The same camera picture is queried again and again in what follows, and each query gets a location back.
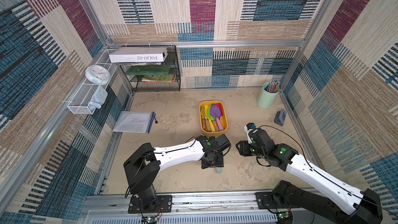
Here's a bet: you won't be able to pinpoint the red shovel wooden handle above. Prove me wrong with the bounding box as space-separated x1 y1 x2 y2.
216 103 224 118

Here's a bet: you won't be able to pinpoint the colourful picture book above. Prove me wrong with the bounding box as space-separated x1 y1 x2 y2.
142 74 176 83

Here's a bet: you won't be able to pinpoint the light blue cloth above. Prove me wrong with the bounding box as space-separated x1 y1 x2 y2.
88 86 108 112

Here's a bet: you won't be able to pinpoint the yellow plastic storage box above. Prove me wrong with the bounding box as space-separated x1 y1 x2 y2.
199 100 228 137

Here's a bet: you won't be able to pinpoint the yellow square shovel yellow handle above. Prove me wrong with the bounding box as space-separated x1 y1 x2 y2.
201 105 216 132

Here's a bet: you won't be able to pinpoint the coloured pencils in cup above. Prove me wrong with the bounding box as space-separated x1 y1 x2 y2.
264 80 280 93

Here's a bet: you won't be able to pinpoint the green book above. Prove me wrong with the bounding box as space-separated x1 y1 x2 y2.
125 65 171 76

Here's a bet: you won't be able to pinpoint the white round clock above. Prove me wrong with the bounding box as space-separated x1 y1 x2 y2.
85 64 111 85

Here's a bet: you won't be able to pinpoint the purple shovel pink handle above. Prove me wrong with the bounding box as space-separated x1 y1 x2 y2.
210 104 224 131

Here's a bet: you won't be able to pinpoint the black wire mesh shelf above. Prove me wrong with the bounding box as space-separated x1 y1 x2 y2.
119 45 181 93

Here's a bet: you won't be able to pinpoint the white folio box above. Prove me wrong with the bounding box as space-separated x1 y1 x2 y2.
109 47 169 63

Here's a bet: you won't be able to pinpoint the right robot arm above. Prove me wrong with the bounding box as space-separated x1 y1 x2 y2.
236 123 383 224

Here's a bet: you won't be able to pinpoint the white wire basket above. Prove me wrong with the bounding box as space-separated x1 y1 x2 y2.
67 63 117 115

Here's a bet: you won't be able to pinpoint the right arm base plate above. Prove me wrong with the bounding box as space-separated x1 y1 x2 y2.
255 191 300 210

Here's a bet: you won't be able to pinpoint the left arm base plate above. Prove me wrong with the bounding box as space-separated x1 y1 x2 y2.
127 195 173 214

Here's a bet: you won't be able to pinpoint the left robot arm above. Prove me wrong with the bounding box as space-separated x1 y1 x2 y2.
123 134 231 214

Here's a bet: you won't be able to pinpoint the mint green pencil cup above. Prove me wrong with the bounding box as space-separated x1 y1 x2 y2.
257 82 280 109

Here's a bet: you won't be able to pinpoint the green shovel orange handle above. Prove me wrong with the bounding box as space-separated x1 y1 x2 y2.
204 104 213 122

